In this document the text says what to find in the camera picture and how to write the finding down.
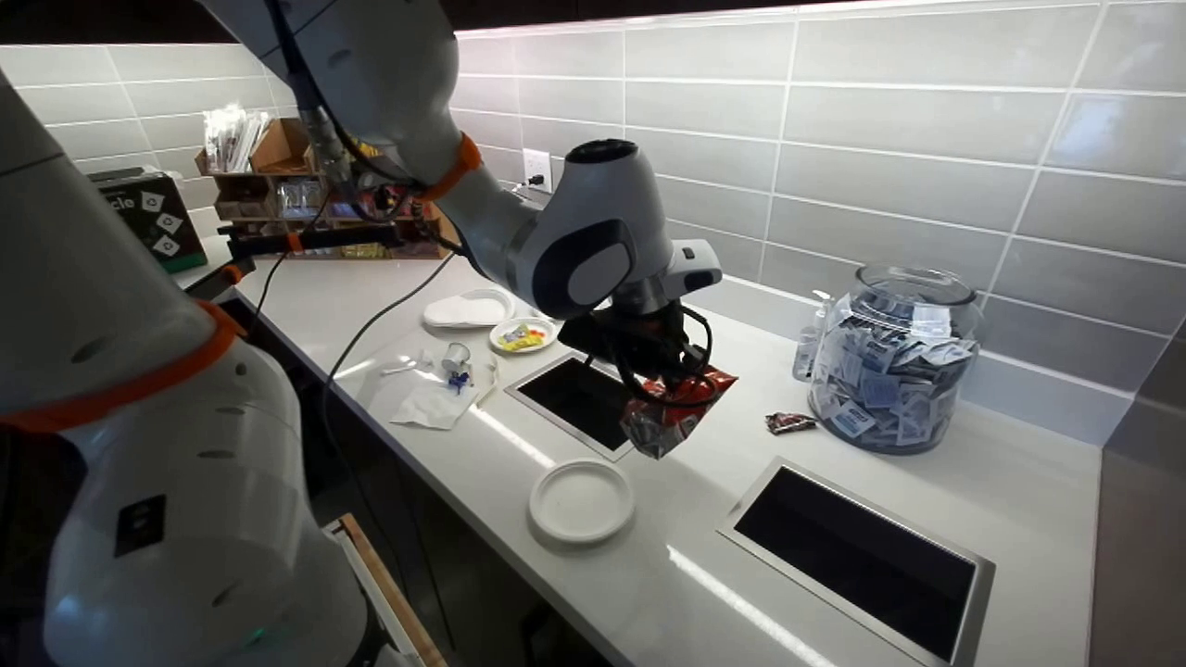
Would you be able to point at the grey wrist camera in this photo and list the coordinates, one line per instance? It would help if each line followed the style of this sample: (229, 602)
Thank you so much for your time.
(696, 265)

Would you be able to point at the round white plate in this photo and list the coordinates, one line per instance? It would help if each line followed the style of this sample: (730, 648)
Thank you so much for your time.
(585, 501)

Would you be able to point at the white oval plate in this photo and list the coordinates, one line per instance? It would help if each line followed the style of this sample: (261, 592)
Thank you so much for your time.
(464, 314)

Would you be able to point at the glass jar of packets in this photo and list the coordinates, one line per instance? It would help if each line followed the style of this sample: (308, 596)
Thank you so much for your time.
(891, 383)

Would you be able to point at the black rod with orange bands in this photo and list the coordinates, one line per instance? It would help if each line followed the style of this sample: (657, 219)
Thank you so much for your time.
(224, 276)

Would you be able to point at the small plate with colourful food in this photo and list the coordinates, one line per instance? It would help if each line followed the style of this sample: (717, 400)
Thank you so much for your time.
(519, 335)

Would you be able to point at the orange Doritos chip packet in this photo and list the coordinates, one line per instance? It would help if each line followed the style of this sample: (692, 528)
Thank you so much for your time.
(672, 419)

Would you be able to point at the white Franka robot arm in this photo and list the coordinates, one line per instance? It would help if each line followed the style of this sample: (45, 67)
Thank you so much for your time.
(188, 493)

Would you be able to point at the black K-Cycle box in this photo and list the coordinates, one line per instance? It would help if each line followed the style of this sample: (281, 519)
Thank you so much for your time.
(153, 224)

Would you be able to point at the small brown candy wrapper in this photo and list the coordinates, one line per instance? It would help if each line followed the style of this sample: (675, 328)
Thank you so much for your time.
(791, 424)

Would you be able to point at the small clear plastic container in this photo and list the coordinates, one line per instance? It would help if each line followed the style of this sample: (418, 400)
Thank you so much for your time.
(456, 367)

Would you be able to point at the wooden condiment organizer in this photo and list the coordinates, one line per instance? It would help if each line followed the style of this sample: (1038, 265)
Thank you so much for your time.
(266, 197)

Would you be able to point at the crumpled white plastic bag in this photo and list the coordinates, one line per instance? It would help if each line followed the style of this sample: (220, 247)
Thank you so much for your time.
(232, 134)

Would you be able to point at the clear plastic bag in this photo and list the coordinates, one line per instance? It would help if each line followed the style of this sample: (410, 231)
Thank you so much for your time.
(410, 397)

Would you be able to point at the small clear pump bottle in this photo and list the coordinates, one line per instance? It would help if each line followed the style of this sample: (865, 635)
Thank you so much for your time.
(808, 347)

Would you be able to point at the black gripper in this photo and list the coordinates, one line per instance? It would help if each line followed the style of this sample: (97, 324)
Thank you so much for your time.
(632, 335)

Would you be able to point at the white wall outlet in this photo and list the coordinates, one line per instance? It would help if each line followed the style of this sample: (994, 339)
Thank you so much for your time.
(536, 170)

